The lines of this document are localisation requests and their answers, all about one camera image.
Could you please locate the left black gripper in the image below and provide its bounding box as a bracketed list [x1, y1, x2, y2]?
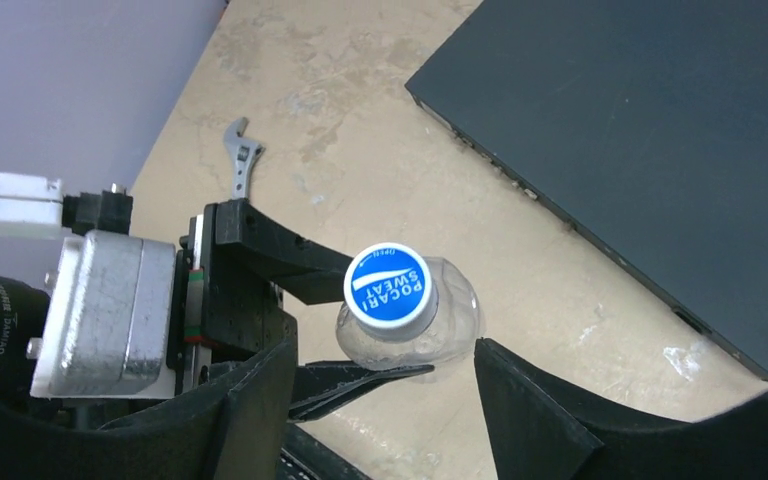
[167, 199, 435, 423]

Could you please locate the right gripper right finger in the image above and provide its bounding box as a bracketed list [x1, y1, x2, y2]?
[474, 338, 768, 479]

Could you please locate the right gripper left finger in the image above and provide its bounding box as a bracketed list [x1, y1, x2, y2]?
[0, 341, 297, 479]

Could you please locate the clear plastic bottle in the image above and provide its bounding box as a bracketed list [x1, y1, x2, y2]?
[335, 257, 486, 371]

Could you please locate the blue white bottle cap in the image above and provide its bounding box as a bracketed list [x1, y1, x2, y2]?
[343, 242, 439, 343]

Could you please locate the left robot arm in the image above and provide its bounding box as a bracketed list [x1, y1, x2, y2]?
[0, 191, 350, 417]

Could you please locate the black flat electronics box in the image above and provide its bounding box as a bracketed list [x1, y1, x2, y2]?
[406, 1, 768, 381]

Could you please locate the red handled adjustable wrench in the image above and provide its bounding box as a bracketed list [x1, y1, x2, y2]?
[223, 117, 266, 199]

